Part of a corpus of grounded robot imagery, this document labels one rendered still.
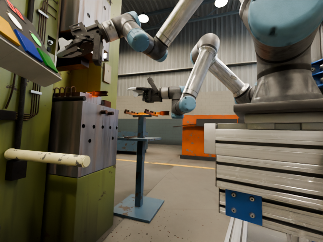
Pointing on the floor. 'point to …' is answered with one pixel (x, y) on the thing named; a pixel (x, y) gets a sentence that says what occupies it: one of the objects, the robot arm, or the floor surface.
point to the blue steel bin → (129, 146)
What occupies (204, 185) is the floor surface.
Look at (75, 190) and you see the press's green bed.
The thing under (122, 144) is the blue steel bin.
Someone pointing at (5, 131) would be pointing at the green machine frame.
